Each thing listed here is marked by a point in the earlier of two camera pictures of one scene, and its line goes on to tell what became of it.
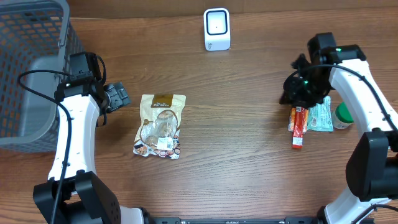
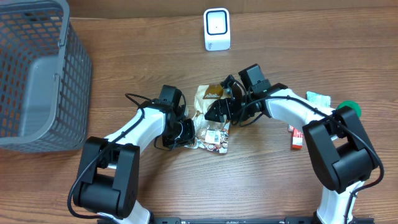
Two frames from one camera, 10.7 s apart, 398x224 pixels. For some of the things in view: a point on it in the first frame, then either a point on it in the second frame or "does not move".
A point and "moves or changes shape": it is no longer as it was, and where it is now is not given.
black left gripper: x=117 y=95 to x=186 y=132
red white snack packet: x=158 y=134 moves or changes shape
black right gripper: x=298 y=101 to x=229 y=109
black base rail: x=289 y=220 does not move
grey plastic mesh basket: x=37 y=39 does not move
